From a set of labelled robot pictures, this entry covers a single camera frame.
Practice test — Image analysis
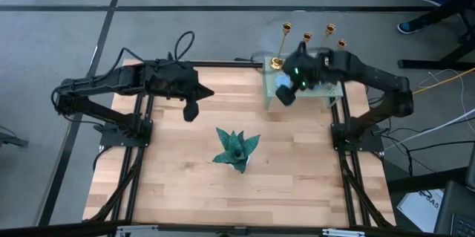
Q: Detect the white round plant pot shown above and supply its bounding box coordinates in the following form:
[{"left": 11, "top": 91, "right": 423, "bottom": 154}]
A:
[{"left": 228, "top": 155, "right": 252, "bottom": 174}]

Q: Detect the white printed box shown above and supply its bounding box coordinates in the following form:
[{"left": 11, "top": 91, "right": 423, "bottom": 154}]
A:
[{"left": 396, "top": 188, "right": 445, "bottom": 233}]

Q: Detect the person's leg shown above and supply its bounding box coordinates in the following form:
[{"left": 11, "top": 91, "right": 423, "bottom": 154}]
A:
[{"left": 422, "top": 0, "right": 475, "bottom": 26}]

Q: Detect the silver metal bracket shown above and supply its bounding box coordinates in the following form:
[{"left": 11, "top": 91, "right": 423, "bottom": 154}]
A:
[
  {"left": 321, "top": 228, "right": 367, "bottom": 237},
  {"left": 115, "top": 224, "right": 159, "bottom": 237}
]

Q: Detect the black cable bundle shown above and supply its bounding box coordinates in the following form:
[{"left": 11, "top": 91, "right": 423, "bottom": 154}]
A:
[
  {"left": 88, "top": 146, "right": 146, "bottom": 224},
  {"left": 341, "top": 151, "right": 395, "bottom": 229}
]

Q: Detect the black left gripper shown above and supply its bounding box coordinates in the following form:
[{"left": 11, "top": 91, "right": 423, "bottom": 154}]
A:
[{"left": 163, "top": 63, "right": 215, "bottom": 123}]

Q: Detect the black crossbar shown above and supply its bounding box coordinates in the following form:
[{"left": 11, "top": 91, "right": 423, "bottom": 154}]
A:
[{"left": 0, "top": 221, "right": 475, "bottom": 237}]

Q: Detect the black laptop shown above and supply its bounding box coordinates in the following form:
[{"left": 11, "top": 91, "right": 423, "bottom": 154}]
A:
[{"left": 433, "top": 181, "right": 475, "bottom": 237}]

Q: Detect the light blue patterned candle tin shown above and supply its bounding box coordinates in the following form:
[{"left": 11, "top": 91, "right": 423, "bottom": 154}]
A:
[{"left": 274, "top": 73, "right": 292, "bottom": 89}]

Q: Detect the yellow extension cable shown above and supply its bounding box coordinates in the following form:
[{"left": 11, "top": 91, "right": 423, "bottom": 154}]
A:
[{"left": 411, "top": 66, "right": 475, "bottom": 95}]

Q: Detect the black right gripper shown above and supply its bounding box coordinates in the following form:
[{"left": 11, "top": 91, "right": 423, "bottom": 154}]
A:
[{"left": 276, "top": 42, "right": 333, "bottom": 106}]

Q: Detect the tall gold candle holder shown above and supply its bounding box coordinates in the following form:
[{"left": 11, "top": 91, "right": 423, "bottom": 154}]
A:
[
  {"left": 321, "top": 23, "right": 337, "bottom": 48},
  {"left": 269, "top": 22, "right": 293, "bottom": 71}
]

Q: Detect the grey stand foot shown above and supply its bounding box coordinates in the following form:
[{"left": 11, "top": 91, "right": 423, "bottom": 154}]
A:
[{"left": 0, "top": 125, "right": 30, "bottom": 149}]

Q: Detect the black aluminium table frame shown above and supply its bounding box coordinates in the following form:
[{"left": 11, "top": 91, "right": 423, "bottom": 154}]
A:
[{"left": 83, "top": 51, "right": 396, "bottom": 230}]

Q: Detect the green artificial snake plant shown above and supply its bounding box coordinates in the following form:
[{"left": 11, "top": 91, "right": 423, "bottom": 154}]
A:
[{"left": 212, "top": 127, "right": 261, "bottom": 174}]

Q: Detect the green perforated metal shelf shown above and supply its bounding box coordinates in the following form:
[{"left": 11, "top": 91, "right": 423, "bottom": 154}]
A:
[{"left": 262, "top": 53, "right": 345, "bottom": 111}]

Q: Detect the black desk leg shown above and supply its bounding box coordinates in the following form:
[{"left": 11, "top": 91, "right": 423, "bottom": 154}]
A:
[
  {"left": 385, "top": 166, "right": 469, "bottom": 195},
  {"left": 397, "top": 6, "right": 475, "bottom": 71}
]

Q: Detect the black floor cable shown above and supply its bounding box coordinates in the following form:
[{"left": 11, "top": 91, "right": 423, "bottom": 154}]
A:
[{"left": 370, "top": 129, "right": 475, "bottom": 178}]

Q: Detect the thick white floor cable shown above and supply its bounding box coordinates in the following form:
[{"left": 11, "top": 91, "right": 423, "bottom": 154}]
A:
[{"left": 384, "top": 108, "right": 475, "bottom": 152}]

